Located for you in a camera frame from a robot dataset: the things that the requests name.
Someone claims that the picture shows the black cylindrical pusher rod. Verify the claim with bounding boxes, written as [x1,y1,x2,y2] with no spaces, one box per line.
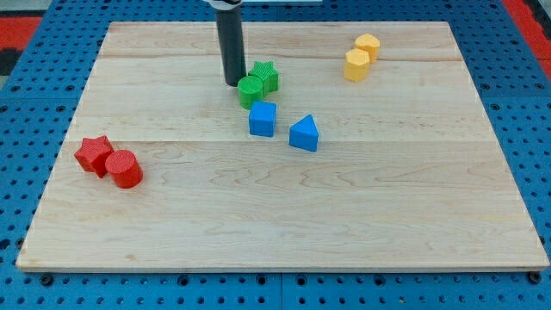
[214,3,246,86]

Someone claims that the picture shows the silver rod mount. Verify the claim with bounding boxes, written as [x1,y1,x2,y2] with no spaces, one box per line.
[204,0,242,6]

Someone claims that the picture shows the green star block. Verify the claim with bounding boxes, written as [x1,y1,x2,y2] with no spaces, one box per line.
[248,61,279,96]

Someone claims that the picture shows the green cylinder block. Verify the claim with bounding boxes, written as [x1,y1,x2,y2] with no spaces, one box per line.
[238,76,263,110]

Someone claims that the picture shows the wooden board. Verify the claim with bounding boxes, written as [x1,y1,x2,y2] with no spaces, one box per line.
[16,22,549,273]

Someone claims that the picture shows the blue cube block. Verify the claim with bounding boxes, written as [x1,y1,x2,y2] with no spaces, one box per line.
[249,101,277,137]

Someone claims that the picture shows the yellow hexagon block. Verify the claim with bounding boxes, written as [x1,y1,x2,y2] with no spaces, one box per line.
[344,48,370,82]

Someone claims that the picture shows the blue triangle block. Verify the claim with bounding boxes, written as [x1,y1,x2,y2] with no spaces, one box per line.
[288,115,319,152]

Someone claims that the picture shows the yellow heart block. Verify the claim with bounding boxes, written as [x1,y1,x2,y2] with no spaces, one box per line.
[355,34,381,64]

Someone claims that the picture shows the red cylinder block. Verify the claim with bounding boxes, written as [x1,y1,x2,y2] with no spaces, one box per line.
[105,150,143,189]

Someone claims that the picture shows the red star block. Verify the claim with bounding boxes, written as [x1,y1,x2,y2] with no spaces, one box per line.
[74,135,114,178]

